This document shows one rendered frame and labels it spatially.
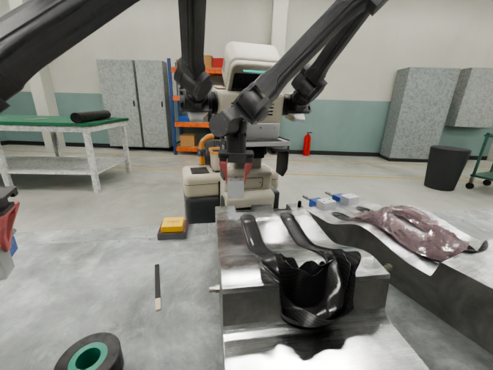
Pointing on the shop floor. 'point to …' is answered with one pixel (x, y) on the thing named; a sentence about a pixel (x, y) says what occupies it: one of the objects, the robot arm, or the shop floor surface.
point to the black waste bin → (445, 167)
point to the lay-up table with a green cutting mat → (97, 122)
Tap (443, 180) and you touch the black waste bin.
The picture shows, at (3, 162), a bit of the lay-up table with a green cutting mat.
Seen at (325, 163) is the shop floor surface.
